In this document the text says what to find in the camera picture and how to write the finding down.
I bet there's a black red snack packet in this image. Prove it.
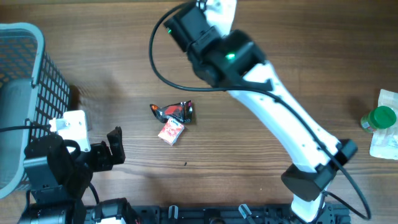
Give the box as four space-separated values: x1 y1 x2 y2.
150 100 193 123

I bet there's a green lid jar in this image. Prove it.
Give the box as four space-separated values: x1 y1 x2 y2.
360 106 397 133

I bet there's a beige paper pouch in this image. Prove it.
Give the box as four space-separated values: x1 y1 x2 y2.
369 89 397 160

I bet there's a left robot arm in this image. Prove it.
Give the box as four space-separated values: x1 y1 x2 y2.
19 126 126 223

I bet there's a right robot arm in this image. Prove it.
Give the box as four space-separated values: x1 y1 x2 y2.
159 1 358 223

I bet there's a grey plastic shopping basket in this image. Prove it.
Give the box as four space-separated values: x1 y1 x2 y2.
1 22 70 198

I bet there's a left camera cable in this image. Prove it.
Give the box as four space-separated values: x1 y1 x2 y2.
0 124 52 133

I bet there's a camera cable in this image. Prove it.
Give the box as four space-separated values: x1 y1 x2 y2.
148 0 373 221
0 124 52 133

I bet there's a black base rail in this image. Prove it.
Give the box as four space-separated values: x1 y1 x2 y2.
83 196 352 224

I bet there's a right camera cable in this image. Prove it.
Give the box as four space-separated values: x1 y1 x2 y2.
148 0 373 221

